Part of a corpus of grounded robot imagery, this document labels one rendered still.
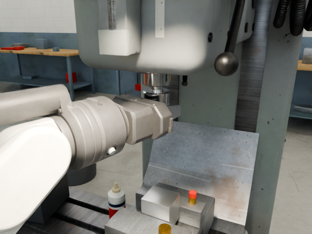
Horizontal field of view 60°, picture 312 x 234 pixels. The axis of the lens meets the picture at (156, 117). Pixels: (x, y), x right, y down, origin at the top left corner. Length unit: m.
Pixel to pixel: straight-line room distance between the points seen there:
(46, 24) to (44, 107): 6.22
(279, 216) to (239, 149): 1.57
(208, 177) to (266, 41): 0.41
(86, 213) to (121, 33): 0.53
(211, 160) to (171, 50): 0.54
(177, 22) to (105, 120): 0.15
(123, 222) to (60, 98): 0.29
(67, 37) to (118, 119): 5.83
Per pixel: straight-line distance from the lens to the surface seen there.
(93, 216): 0.74
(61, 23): 6.26
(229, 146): 0.84
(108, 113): 0.36
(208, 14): 0.35
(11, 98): 0.33
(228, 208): 0.82
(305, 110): 4.20
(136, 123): 0.38
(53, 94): 0.34
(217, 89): 0.82
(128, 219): 0.55
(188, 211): 0.58
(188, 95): 0.85
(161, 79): 0.44
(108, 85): 5.70
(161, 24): 0.35
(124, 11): 0.33
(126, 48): 0.33
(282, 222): 2.32
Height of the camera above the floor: 1.38
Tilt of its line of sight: 19 degrees down
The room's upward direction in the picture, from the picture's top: straight up
